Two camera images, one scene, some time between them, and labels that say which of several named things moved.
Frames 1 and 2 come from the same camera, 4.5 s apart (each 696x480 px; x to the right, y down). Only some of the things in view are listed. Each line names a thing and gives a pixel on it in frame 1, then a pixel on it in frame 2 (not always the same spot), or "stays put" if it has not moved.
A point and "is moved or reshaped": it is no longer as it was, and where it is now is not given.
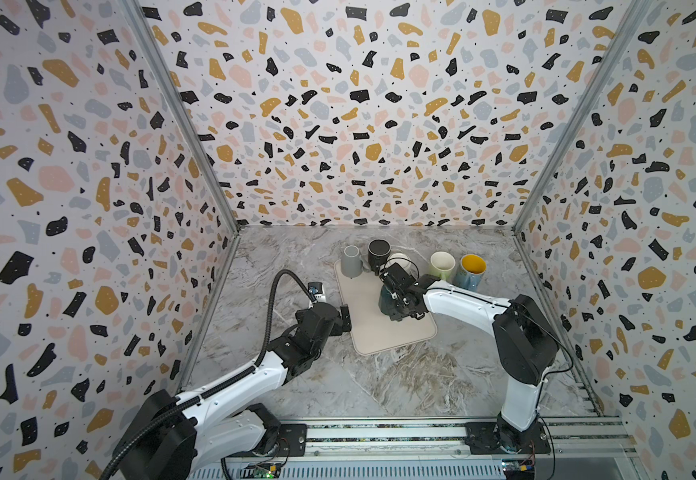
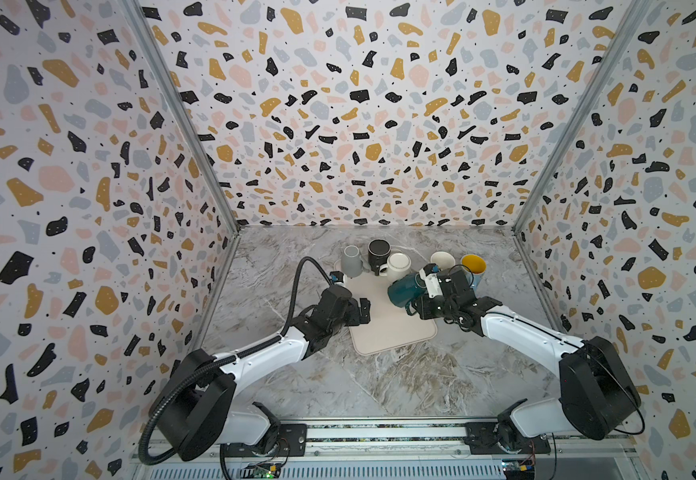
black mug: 378,252 stays put
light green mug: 442,265 stays put
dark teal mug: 388,305 is moved or reshaped
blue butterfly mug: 471,271 stays put
